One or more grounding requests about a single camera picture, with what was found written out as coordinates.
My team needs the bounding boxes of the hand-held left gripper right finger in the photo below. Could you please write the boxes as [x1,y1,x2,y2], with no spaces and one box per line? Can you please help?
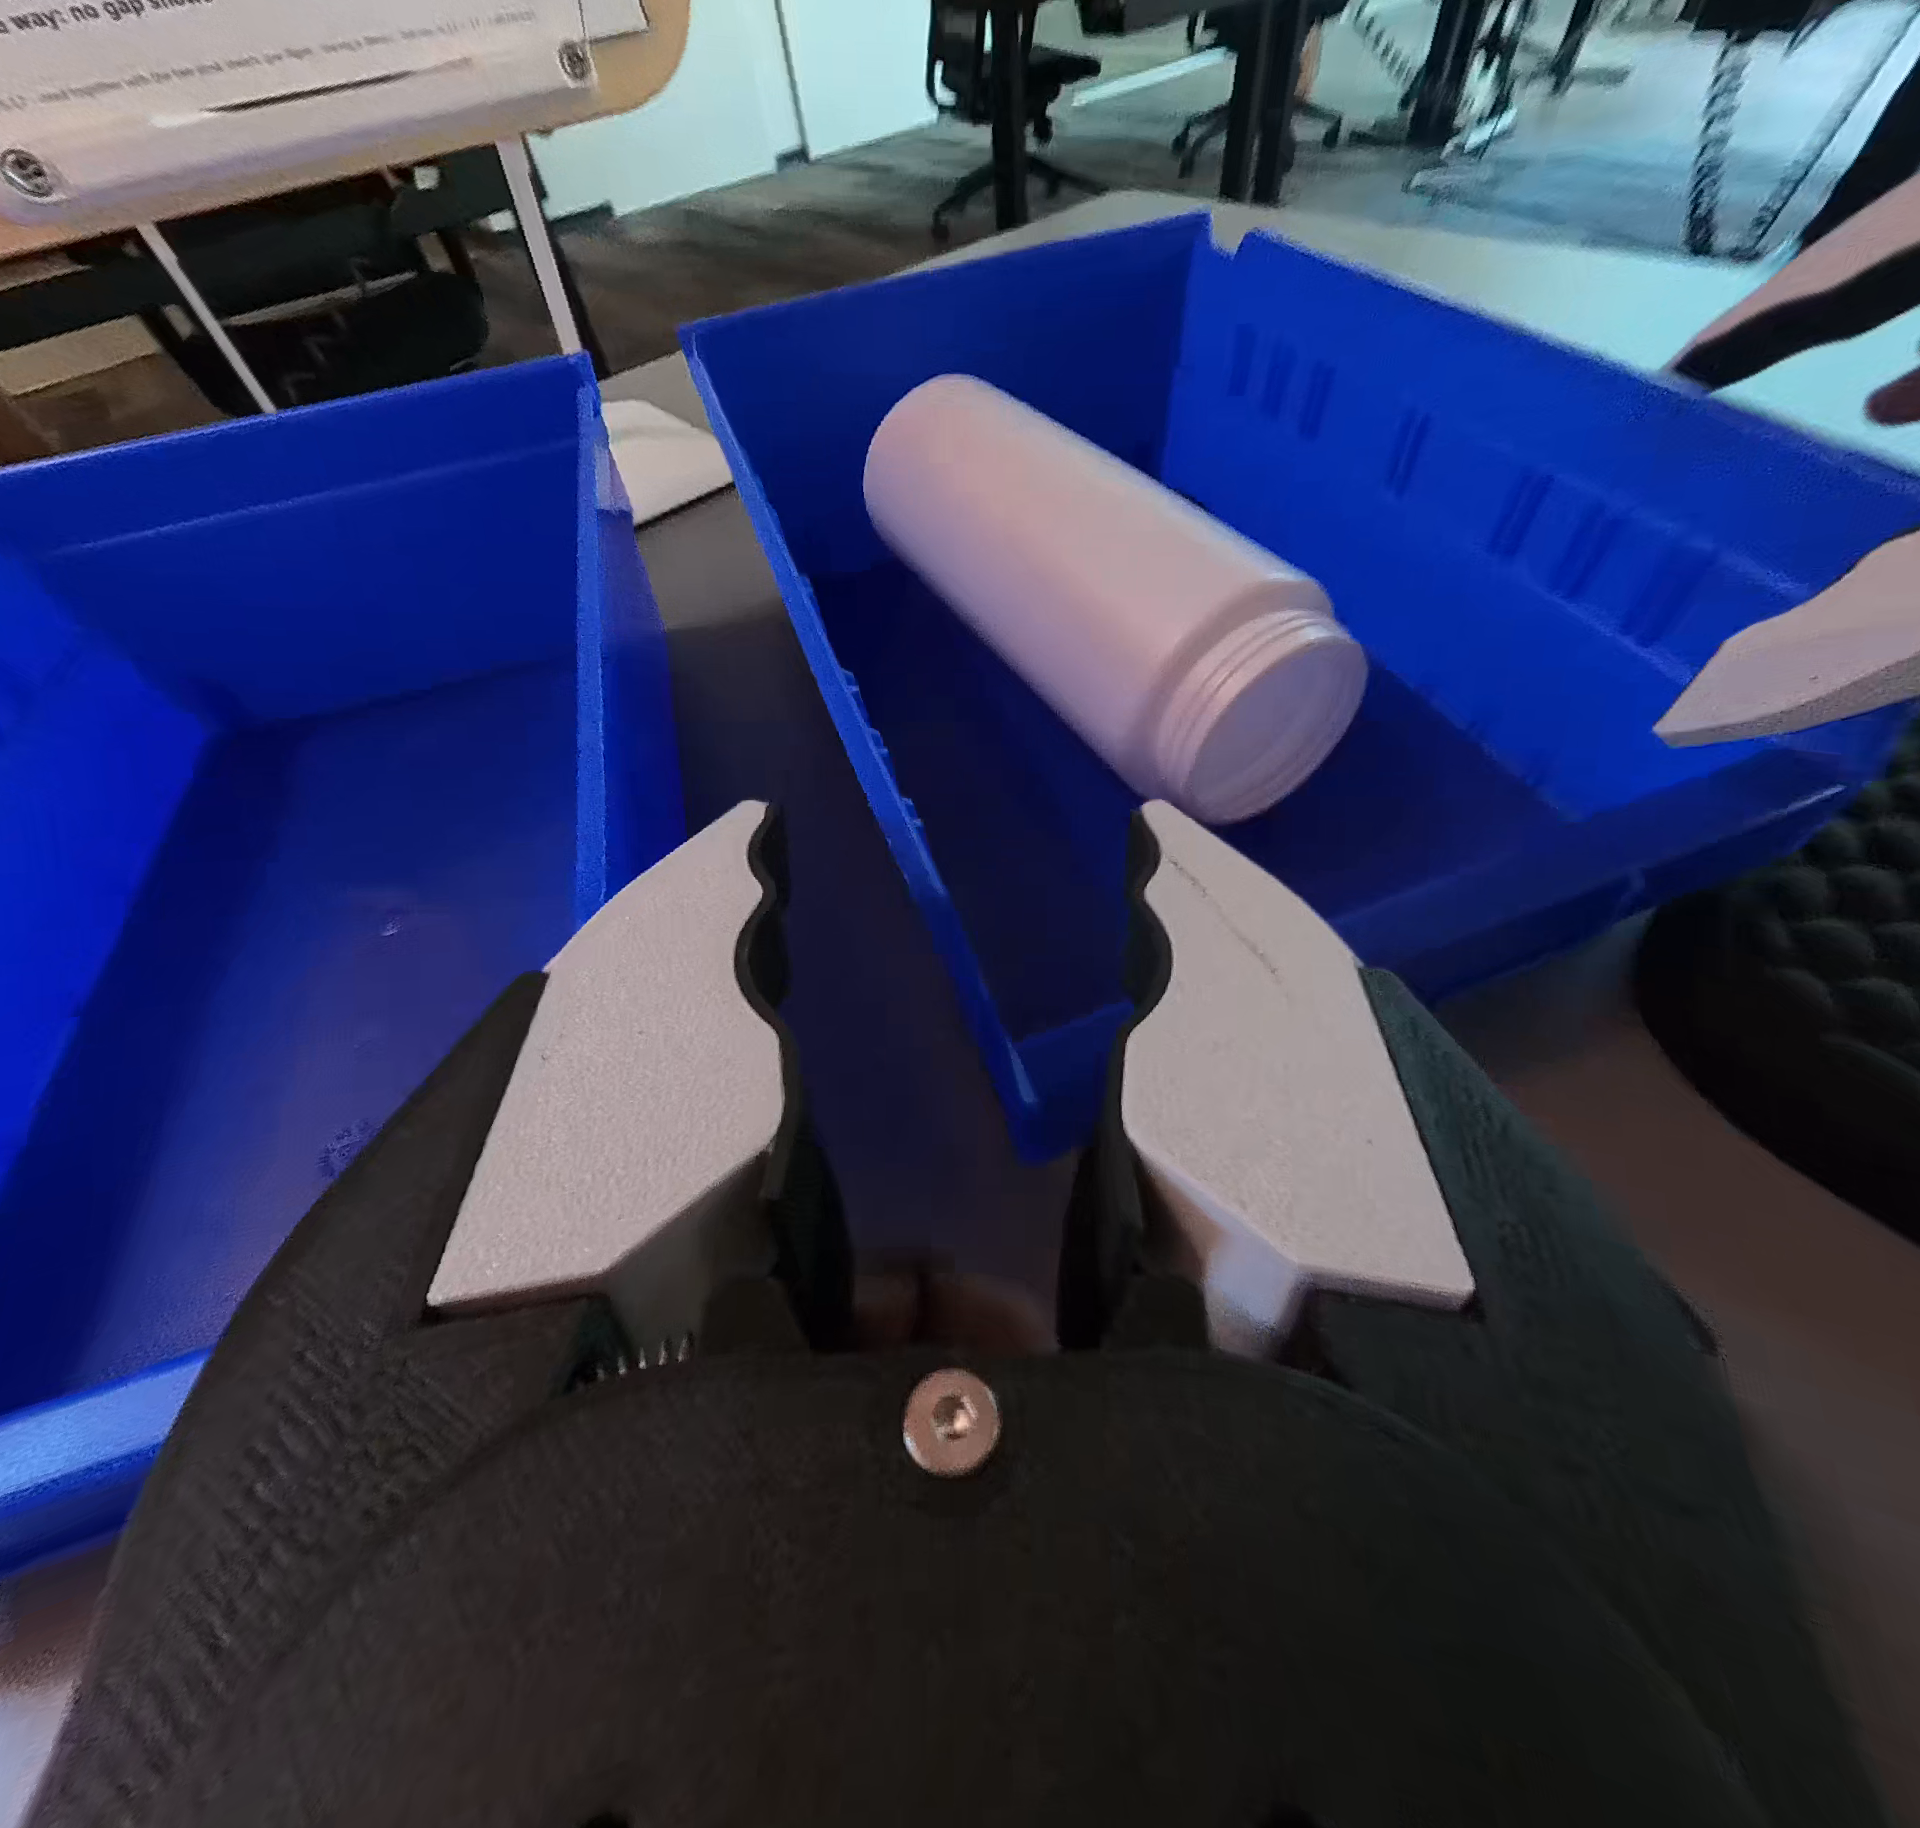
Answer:
[1103,798,1479,1364]

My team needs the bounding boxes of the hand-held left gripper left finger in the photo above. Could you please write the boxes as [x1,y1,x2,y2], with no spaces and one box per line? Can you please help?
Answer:
[426,798,824,1378]

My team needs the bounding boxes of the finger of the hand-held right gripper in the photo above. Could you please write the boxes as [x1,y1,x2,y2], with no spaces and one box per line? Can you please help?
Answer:
[1653,528,1920,750]
[1666,209,1920,391]

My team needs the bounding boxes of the blue plastic bin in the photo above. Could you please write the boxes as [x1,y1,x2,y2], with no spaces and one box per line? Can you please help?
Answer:
[678,209,1920,1168]
[0,350,687,1576]

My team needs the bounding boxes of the white plastic bottle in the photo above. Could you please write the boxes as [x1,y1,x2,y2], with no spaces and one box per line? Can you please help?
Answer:
[864,373,1370,824]

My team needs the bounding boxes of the person's left hand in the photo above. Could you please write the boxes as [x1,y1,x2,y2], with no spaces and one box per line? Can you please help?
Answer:
[852,1256,1058,1361]

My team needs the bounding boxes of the white document stand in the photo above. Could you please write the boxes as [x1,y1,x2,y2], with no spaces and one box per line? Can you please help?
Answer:
[0,36,737,528]

